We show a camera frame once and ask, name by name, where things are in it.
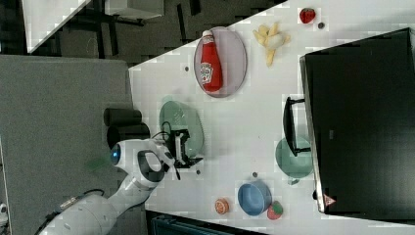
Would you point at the black toaster oven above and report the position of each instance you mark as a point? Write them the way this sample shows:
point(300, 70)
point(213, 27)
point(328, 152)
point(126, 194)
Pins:
point(359, 101)

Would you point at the toy orange slice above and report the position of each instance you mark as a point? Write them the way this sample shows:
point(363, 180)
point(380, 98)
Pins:
point(221, 206)

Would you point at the peeled toy banana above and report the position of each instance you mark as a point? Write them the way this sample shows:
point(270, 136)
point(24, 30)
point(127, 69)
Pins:
point(271, 38)

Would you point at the green plastic strainer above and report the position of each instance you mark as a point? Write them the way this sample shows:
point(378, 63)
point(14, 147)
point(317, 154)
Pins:
point(176, 115)

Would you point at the red ketchup bottle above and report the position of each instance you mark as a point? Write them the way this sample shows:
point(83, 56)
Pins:
point(210, 71)

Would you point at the toy strawberry near banana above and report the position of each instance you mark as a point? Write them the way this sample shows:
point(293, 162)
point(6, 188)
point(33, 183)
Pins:
point(307, 15)

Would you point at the green mug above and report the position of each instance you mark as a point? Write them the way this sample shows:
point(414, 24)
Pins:
point(296, 166)

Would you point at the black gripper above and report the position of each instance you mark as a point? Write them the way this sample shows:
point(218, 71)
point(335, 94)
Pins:
point(176, 145)

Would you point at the toy strawberry beside bowl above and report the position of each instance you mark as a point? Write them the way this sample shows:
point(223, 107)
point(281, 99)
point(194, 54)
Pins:
point(275, 211)

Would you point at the grey round plate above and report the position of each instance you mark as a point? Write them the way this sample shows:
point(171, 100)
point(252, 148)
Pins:
point(233, 58)

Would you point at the small black cylinder container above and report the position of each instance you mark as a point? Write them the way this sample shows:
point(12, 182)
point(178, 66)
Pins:
point(121, 117)

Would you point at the blue bowl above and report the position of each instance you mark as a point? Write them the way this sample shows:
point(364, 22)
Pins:
point(254, 197)

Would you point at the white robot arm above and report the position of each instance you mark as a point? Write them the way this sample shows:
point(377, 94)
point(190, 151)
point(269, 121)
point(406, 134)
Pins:
point(145, 163)

